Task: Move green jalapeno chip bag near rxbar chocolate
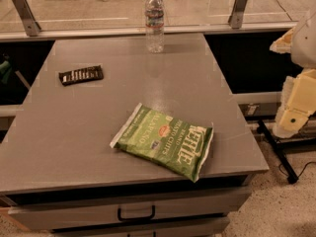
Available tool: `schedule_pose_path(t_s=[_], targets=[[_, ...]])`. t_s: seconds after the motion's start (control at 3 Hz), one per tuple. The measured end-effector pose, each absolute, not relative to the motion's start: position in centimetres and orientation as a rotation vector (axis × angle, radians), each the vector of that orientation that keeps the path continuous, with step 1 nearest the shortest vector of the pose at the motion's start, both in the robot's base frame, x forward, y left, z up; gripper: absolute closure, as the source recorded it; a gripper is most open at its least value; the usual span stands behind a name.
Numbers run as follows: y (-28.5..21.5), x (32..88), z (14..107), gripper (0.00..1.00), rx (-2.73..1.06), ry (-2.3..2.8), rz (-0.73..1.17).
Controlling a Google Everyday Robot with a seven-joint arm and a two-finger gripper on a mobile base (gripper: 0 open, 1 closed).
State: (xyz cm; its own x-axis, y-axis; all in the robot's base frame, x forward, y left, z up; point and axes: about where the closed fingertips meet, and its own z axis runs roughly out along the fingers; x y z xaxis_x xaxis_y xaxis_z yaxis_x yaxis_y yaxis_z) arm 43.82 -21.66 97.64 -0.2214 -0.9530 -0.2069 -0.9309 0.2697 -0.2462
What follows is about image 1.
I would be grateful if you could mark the upper grey drawer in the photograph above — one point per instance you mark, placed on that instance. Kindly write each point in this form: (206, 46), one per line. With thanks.
(103, 211)

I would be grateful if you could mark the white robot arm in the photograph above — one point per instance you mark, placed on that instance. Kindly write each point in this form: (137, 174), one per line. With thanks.
(303, 46)

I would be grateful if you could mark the green jalapeno chip bag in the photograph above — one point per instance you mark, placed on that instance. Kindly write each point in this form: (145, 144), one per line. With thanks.
(170, 142)

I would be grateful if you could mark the lower grey drawer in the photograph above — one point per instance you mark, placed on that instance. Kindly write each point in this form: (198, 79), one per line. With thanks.
(195, 227)

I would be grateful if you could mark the metal window rail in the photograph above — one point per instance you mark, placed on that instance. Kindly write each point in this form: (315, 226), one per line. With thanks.
(135, 31)

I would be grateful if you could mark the right metal bracket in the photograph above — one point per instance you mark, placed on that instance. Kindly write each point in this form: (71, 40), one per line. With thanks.
(236, 18)

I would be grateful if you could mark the dark rxbar chocolate bar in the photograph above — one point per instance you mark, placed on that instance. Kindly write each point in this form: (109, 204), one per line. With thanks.
(82, 75)

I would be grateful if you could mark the left metal bracket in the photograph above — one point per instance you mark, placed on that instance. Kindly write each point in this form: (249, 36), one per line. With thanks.
(30, 24)

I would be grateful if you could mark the metal bracket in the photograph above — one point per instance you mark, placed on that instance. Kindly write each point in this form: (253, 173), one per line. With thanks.
(236, 18)
(30, 24)

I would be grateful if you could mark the black stand leg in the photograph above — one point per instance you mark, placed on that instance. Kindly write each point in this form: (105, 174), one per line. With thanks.
(292, 178)

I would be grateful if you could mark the black drawer handle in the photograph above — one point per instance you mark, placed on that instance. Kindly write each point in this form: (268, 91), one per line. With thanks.
(138, 214)

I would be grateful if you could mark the clear plastic water bottle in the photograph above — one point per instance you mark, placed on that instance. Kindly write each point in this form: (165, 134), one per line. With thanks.
(154, 25)

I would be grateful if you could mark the grey drawer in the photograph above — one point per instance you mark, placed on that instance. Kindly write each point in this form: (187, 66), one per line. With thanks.
(195, 227)
(103, 211)

